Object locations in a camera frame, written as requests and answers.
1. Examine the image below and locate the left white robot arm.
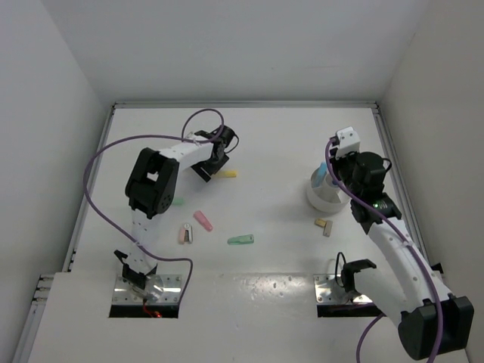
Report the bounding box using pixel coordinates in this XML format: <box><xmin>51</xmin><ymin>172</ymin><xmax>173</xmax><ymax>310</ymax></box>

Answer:
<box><xmin>115</xmin><ymin>126</ymin><xmax>239</xmax><ymax>290</ymax></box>

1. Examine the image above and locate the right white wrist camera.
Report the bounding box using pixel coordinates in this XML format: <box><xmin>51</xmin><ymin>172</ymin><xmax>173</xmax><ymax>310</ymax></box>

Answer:
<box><xmin>330</xmin><ymin>127</ymin><xmax>361</xmax><ymax>159</ymax></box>

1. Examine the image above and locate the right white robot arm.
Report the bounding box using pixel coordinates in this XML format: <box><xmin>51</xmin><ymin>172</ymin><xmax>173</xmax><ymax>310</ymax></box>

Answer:
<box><xmin>325</xmin><ymin>144</ymin><xmax>474</xmax><ymax>362</ymax></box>

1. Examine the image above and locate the metal base plate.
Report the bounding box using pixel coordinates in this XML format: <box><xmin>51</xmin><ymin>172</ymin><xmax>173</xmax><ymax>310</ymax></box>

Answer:
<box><xmin>313</xmin><ymin>274</ymin><xmax>372</xmax><ymax>305</ymax></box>
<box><xmin>112</xmin><ymin>275</ymin><xmax>182</xmax><ymax>306</ymax></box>

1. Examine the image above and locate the white round divided container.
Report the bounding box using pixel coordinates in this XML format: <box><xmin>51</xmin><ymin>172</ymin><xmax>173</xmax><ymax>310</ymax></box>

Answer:
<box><xmin>306</xmin><ymin>169</ymin><xmax>349</xmax><ymax>214</ymax></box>

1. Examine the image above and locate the green utility knife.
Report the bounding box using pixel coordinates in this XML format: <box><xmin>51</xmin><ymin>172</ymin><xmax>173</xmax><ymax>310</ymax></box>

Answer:
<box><xmin>227</xmin><ymin>234</ymin><xmax>254</xmax><ymax>246</ymax></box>

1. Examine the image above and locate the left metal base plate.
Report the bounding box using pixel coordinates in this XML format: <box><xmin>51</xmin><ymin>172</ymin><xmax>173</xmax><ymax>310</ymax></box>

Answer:
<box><xmin>112</xmin><ymin>275</ymin><xmax>182</xmax><ymax>306</ymax></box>

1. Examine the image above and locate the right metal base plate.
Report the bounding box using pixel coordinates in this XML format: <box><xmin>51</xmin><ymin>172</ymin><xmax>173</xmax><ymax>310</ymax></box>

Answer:
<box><xmin>313</xmin><ymin>274</ymin><xmax>372</xmax><ymax>305</ymax></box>

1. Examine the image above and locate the blue highlighter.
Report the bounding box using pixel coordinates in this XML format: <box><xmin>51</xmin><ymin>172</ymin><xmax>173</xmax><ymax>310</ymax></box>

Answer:
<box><xmin>312</xmin><ymin>162</ymin><xmax>327</xmax><ymax>188</ymax></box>

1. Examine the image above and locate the yellow highlighter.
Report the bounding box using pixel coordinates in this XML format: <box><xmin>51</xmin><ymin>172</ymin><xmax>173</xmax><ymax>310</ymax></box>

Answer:
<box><xmin>214</xmin><ymin>170</ymin><xmax>237</xmax><ymax>178</ymax></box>

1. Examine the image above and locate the pink eraser case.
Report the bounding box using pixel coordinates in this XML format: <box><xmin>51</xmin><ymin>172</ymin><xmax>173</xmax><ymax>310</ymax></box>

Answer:
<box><xmin>193</xmin><ymin>210</ymin><xmax>213</xmax><ymax>231</ymax></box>

